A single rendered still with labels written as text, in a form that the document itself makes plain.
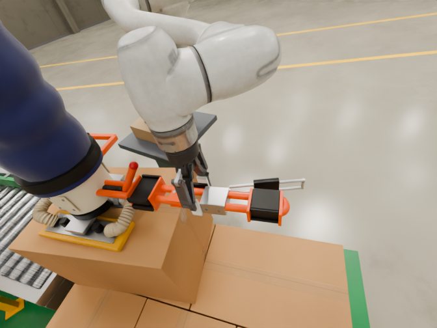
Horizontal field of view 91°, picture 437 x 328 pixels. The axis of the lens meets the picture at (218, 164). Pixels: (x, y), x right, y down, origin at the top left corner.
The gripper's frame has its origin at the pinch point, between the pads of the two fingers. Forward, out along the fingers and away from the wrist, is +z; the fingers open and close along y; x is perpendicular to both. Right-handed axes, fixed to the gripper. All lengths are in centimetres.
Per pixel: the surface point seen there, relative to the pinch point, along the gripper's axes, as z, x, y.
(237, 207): -1.1, 11.5, 2.7
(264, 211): -2.6, 18.3, 3.6
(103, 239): 10.0, -31.0, 13.6
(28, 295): 48, -86, 33
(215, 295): 53, -2, 12
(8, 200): 54, -171, -13
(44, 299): 49, -77, 32
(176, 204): -0.5, -5.8, 3.6
